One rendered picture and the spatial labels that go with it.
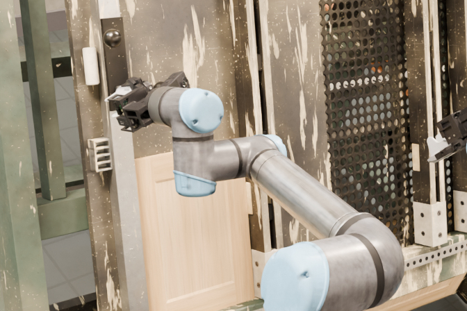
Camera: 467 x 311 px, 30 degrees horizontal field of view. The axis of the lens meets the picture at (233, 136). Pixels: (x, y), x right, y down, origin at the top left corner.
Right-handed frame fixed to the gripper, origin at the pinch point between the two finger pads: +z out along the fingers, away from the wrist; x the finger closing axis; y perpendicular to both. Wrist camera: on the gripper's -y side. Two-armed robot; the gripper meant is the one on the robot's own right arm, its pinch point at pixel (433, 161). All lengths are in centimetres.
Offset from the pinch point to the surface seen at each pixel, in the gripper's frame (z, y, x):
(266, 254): 31.3, -2.9, 34.4
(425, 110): 15.8, 16.0, -25.9
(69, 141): 195, 90, -19
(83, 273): 162, 27, 16
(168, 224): 32, 12, 57
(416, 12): 4.1, 40.5, -27.5
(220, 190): 28, 15, 41
